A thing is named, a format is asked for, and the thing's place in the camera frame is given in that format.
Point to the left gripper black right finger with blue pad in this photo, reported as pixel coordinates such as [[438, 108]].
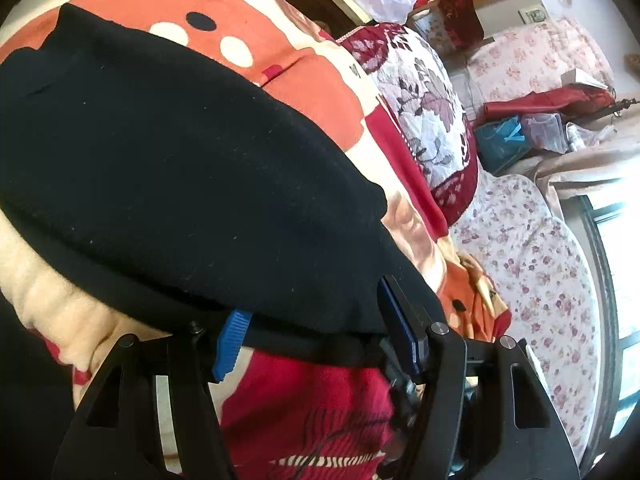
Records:
[[464, 408]]

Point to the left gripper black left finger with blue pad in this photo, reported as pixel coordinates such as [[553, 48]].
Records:
[[115, 433]]

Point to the black pants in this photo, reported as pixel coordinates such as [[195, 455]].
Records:
[[175, 191]]

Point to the orange red cartoon blanket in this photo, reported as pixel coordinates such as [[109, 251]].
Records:
[[282, 416]]

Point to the pink floral bed sheet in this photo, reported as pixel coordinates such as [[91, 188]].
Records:
[[541, 272]]

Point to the teal plastic bag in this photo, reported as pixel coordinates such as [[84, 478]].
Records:
[[501, 144]]

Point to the beige curtain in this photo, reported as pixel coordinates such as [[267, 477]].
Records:
[[573, 174]]

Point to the transparent storage bag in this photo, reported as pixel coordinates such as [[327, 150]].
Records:
[[545, 132]]

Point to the red cloth bundle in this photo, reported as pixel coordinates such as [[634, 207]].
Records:
[[572, 100]]

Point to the white maroon floral pillow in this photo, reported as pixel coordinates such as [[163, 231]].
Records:
[[414, 83]]

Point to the pink floral folded quilt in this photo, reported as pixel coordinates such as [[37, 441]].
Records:
[[534, 58]]

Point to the dark red handbag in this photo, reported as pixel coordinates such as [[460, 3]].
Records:
[[461, 23]]

